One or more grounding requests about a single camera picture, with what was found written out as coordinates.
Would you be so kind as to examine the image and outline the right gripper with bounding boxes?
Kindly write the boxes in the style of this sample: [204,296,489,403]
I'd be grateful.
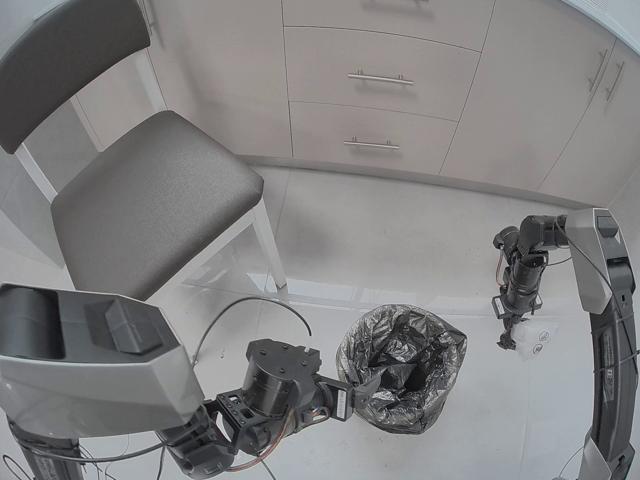
[492,258,544,321]

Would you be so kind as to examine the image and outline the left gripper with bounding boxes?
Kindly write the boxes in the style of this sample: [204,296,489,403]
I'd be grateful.
[319,375,382,424]

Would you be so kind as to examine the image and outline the black plastic bag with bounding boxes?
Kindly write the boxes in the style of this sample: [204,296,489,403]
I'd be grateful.
[336,304,468,435]

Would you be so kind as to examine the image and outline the clear printed wrapper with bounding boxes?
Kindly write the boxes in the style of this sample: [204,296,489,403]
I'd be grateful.
[515,318,559,362]

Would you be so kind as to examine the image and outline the black plastic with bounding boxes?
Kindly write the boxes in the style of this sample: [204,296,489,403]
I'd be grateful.
[496,315,532,352]

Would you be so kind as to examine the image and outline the beige drawer cabinet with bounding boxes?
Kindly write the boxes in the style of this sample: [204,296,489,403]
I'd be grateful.
[75,0,640,214]

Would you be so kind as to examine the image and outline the grey and white chair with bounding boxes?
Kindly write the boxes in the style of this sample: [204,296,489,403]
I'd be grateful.
[0,0,288,301]

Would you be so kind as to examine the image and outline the black cable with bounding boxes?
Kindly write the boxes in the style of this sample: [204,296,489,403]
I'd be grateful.
[192,297,314,369]

